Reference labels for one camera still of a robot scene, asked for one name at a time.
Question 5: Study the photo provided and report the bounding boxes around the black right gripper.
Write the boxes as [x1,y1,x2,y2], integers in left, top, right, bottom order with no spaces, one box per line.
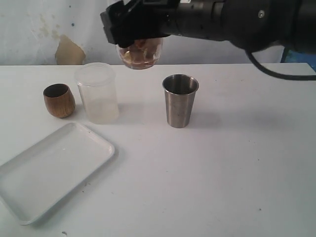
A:
[100,0,231,48]

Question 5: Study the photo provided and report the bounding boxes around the clear plastic shaker body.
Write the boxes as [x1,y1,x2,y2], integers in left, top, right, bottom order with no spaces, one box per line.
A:
[115,37,164,71]

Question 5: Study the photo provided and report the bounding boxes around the stainless steel cup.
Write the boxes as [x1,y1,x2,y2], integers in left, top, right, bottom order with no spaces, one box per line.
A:
[162,74,199,128]

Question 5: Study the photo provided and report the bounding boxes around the brown wooden cup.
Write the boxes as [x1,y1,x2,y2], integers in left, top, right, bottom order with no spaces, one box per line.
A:
[43,83,76,119]

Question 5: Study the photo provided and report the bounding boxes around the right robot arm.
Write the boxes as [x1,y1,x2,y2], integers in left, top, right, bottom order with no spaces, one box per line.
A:
[100,0,316,54]

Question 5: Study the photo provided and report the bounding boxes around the gold foil coin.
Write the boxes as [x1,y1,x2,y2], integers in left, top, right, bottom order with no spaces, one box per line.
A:
[122,39,161,69]

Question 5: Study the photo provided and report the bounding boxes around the translucent plastic container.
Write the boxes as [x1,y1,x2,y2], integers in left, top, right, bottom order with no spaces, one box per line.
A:
[75,63,119,124]

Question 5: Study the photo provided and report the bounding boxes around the white rectangular tray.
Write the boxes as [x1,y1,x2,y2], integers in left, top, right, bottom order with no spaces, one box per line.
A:
[0,122,115,225]

